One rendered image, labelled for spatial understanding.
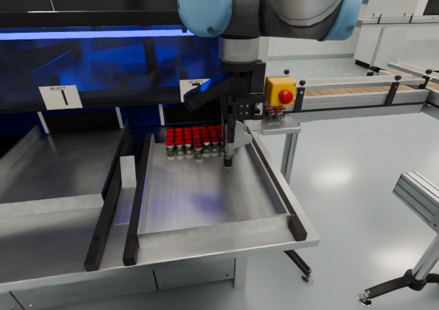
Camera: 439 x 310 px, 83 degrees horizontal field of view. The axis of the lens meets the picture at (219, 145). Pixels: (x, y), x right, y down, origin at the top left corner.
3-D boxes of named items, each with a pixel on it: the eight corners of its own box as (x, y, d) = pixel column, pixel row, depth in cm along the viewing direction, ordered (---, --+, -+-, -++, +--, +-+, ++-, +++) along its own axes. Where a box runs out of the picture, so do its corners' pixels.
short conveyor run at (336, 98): (251, 127, 87) (255, 84, 79) (241, 110, 100) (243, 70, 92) (423, 114, 96) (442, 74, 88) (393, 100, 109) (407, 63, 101)
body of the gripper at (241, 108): (263, 123, 52) (269, 64, 45) (223, 126, 51) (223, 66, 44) (253, 108, 58) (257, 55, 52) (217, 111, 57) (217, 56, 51)
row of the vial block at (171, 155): (167, 156, 65) (165, 140, 62) (234, 150, 67) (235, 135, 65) (167, 161, 63) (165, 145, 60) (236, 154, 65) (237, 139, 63)
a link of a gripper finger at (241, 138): (253, 160, 56) (255, 121, 52) (227, 163, 55) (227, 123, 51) (249, 154, 59) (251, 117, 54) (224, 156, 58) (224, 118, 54)
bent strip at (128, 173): (125, 177, 58) (119, 156, 55) (138, 176, 58) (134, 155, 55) (113, 225, 46) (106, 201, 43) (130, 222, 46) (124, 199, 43)
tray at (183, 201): (153, 144, 70) (151, 133, 68) (243, 137, 74) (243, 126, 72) (140, 248, 42) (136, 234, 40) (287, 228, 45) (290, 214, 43)
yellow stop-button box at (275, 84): (262, 98, 79) (264, 76, 75) (284, 97, 80) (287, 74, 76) (270, 107, 72) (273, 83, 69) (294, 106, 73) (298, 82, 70)
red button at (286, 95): (275, 101, 73) (276, 87, 71) (288, 100, 73) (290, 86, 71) (279, 105, 70) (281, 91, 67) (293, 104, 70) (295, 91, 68)
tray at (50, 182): (40, 135, 75) (36, 124, 73) (129, 128, 78) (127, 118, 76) (-41, 222, 46) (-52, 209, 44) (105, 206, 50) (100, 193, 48)
